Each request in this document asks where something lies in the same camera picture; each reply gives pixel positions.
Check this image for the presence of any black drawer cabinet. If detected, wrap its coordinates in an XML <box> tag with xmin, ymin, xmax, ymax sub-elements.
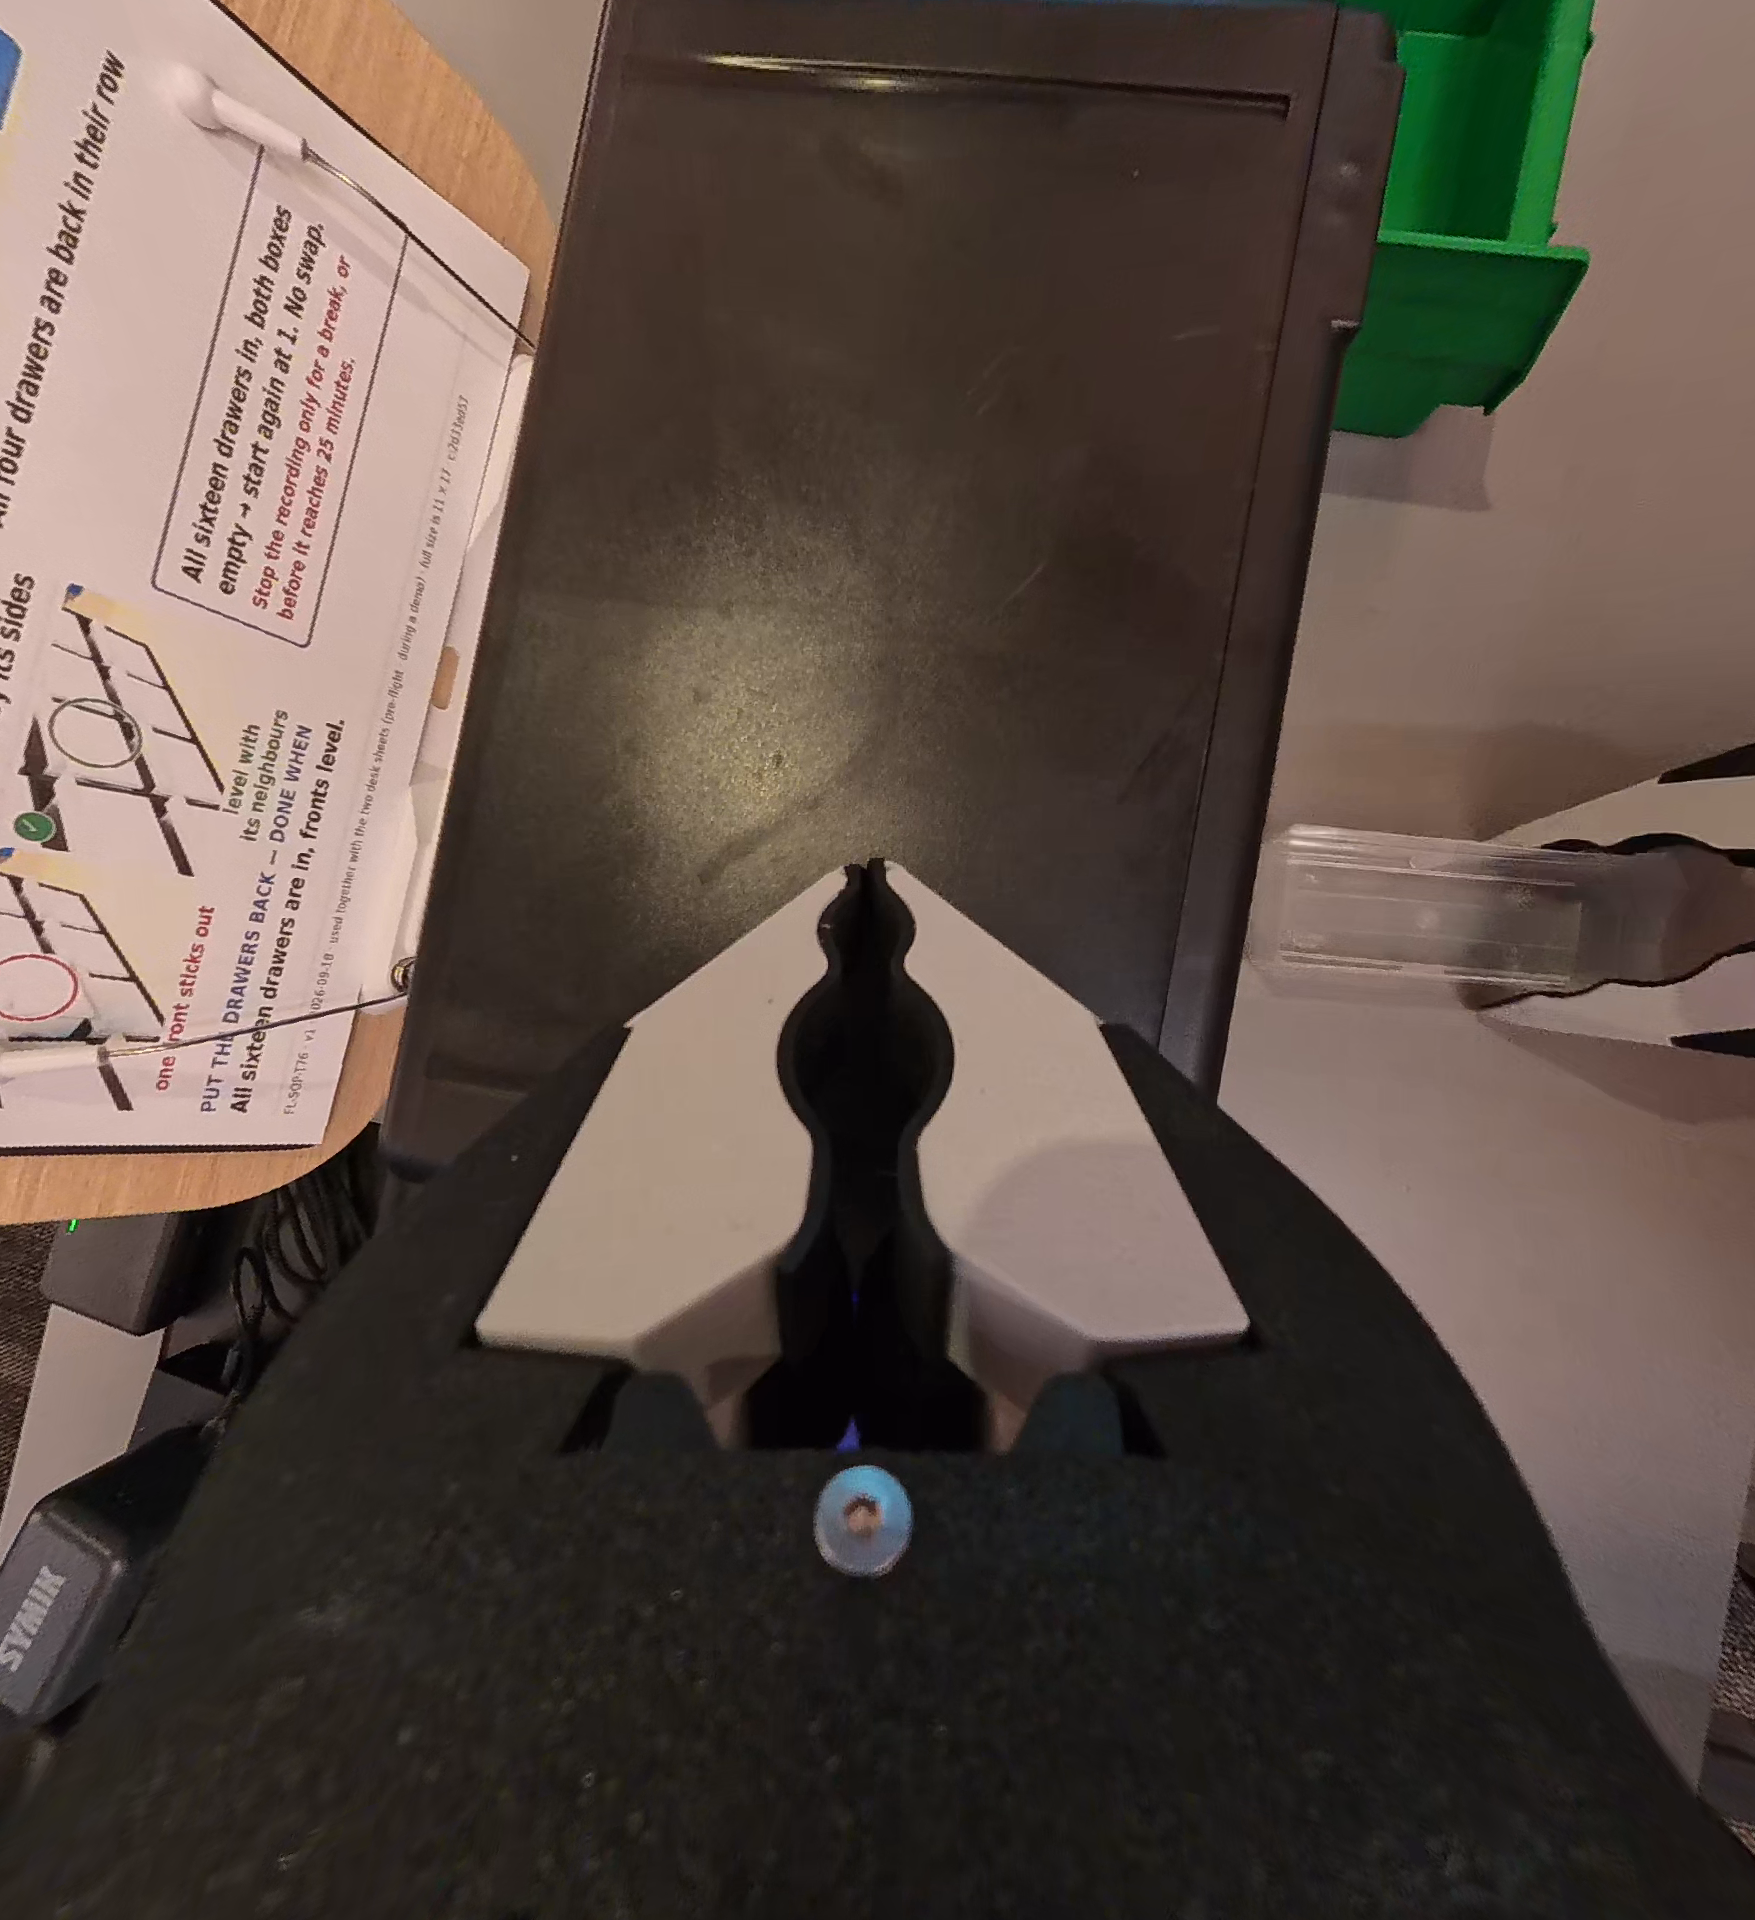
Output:
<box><xmin>381</xmin><ymin>0</ymin><xmax>1403</xmax><ymax>1191</ymax></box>

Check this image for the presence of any white instruction sheet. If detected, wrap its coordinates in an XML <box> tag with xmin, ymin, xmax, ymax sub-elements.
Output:
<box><xmin>0</xmin><ymin>0</ymin><xmax>538</xmax><ymax>1162</ymax></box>

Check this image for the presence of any white sheet clip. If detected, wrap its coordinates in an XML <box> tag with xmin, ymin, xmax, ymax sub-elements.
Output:
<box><xmin>170</xmin><ymin>65</ymin><xmax>318</xmax><ymax>155</ymax></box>
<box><xmin>0</xmin><ymin>1038</ymin><xmax>108</xmax><ymax>1107</ymax></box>

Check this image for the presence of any black power adapter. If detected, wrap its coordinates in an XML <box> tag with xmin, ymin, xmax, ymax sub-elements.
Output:
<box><xmin>0</xmin><ymin>1490</ymin><xmax>153</xmax><ymax>1730</ymax></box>

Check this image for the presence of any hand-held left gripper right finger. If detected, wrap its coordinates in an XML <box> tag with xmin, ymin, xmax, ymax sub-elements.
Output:
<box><xmin>864</xmin><ymin>859</ymin><xmax>1252</xmax><ymax>1452</ymax></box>

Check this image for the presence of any green plastic bin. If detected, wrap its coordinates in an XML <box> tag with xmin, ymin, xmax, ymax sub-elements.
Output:
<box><xmin>1327</xmin><ymin>0</ymin><xmax>1597</xmax><ymax>441</ymax></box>

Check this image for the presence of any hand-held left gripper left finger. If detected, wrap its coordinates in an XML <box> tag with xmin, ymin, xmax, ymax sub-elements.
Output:
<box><xmin>473</xmin><ymin>859</ymin><xmax>872</xmax><ymax>1452</ymax></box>

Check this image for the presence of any black cable bundle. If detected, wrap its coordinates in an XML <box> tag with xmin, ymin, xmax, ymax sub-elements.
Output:
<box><xmin>162</xmin><ymin>1152</ymin><xmax>386</xmax><ymax>1445</ymax></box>

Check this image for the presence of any clear plastic drawer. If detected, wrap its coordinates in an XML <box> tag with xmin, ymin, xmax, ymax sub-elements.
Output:
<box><xmin>1251</xmin><ymin>821</ymin><xmax>1682</xmax><ymax>1000</ymax></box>

